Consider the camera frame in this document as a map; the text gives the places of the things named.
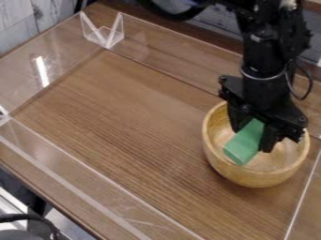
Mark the brown wooden bowl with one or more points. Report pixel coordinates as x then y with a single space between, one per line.
268 168

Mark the clear acrylic tray wall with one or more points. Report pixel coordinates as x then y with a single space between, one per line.
103 99

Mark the green rectangular block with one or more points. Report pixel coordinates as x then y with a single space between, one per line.
242 145

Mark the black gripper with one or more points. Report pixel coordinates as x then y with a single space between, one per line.
263 99

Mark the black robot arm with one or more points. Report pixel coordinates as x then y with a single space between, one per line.
275 36

